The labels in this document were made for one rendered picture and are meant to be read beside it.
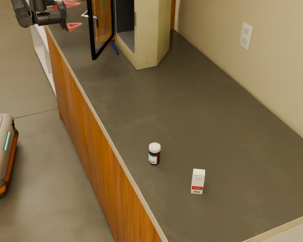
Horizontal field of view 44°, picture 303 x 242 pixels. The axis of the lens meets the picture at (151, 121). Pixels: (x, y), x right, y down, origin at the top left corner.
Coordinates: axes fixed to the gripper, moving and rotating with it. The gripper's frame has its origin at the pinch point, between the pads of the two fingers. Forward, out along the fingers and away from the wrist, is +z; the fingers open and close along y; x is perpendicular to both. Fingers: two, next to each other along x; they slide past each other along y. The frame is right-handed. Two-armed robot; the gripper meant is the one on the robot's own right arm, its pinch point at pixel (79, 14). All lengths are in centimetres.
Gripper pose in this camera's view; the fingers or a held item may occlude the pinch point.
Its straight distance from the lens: 185.8
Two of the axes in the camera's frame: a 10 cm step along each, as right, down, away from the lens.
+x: -4.1, -5.7, 7.1
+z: 9.1, -2.3, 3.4
